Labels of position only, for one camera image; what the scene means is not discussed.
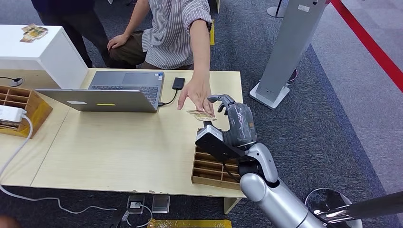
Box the person's left hand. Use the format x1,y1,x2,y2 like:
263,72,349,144
177,77,215,116

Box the person's right hand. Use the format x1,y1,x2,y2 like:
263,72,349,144
107,33,130,51

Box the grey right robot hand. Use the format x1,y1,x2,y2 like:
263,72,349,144
207,94,257,149

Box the standing person in dark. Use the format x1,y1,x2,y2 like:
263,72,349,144
30,0,111,68

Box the wooden slotted card organizer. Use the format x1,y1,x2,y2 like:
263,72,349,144
191,127,241,190

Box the black external drive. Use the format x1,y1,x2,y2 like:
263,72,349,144
172,77,186,91

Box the white cabinet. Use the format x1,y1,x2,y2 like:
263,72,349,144
0,24,89,90

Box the grey laptop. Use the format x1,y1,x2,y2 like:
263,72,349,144
35,70,164,113

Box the wooden table leg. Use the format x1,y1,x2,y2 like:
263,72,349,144
224,197,244,215

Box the stack of printed cards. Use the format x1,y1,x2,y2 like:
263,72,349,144
19,23,49,43

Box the grey kiosk stand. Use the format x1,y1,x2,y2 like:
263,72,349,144
249,0,328,110

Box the wooden grid organizer box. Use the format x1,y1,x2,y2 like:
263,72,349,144
0,85,53,138

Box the grey stanchion base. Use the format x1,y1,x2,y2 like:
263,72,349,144
267,0,286,19

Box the yellow taped strip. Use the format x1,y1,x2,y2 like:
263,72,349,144
147,219,232,228

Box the closed floor socket box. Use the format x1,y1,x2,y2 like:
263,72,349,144
152,194,171,214

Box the floor socket box with plug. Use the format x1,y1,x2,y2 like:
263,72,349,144
126,195,146,215

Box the white power adapter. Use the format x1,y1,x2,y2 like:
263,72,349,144
0,105,28,124

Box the black drive cable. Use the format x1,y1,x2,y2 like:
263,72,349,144
158,89,179,107

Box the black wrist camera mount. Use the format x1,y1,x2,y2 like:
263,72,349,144
195,121,246,161

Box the grey disc with black cable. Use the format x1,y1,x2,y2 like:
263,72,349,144
0,76,24,87

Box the thick white cable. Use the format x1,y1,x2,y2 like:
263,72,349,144
0,114,118,215

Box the thin white cable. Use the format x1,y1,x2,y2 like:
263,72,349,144
130,203,154,228

